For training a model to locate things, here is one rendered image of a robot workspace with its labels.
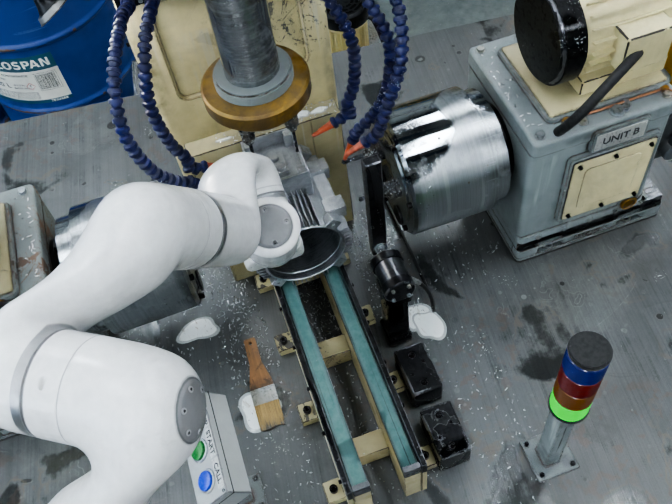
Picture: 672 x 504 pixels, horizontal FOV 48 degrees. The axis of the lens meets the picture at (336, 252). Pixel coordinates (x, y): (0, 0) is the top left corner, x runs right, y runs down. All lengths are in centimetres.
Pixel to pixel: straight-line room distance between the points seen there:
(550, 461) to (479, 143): 58
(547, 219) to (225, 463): 81
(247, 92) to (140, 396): 67
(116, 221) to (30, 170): 136
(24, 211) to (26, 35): 139
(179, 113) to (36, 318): 86
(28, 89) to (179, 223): 223
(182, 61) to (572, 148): 73
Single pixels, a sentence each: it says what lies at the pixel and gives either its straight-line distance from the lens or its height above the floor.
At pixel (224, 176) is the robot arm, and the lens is 98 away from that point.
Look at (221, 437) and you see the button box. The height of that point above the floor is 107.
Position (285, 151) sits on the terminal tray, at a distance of 144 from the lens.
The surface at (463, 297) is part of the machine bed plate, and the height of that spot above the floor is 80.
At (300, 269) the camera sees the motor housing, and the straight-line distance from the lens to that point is 148.
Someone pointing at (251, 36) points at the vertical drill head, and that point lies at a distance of 116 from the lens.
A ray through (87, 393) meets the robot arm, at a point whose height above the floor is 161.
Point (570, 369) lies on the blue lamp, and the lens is 111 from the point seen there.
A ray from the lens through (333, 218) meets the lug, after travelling 136.
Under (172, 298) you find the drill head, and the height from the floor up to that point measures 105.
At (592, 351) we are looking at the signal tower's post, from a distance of 109.
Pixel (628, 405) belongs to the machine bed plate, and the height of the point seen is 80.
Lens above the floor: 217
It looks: 55 degrees down
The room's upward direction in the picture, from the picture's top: 10 degrees counter-clockwise
